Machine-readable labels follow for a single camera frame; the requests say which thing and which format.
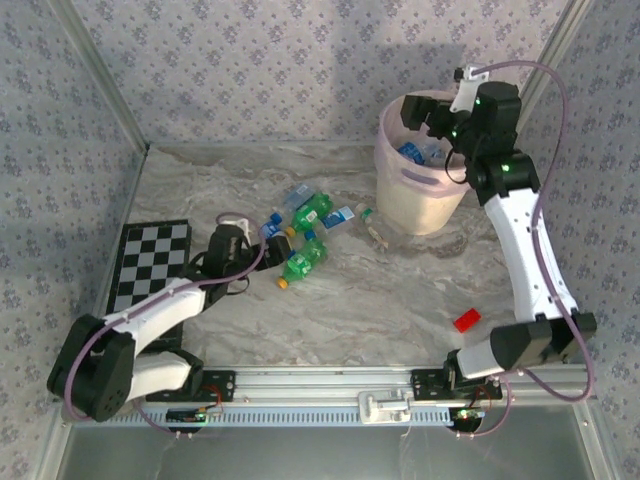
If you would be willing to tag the clear Pepsi bottle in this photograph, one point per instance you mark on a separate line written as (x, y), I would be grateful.
(434, 154)

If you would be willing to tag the bottle with pale blue label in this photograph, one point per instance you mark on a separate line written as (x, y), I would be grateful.
(299, 194)

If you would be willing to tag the clear bottle with green cap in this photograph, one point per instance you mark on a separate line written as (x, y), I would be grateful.
(366, 215)

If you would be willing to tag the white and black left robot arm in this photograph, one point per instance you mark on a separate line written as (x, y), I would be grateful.
(150, 310)

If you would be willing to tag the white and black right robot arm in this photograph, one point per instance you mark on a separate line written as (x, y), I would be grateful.
(525, 250)

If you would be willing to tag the beige bin with pink liner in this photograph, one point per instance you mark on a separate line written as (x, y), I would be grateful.
(415, 200)

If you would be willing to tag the black and white chessboard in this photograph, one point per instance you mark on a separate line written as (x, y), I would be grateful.
(150, 250)

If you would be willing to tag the small circuit board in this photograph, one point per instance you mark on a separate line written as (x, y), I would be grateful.
(187, 415)
(467, 414)

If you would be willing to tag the red plastic block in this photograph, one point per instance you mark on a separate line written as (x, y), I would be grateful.
(467, 320)

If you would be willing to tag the aluminium frame post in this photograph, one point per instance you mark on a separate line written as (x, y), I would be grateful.
(102, 75)
(570, 30)

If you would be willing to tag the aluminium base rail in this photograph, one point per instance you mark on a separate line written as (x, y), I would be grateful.
(325, 382)

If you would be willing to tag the white latch bracket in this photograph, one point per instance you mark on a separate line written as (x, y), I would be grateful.
(385, 407)

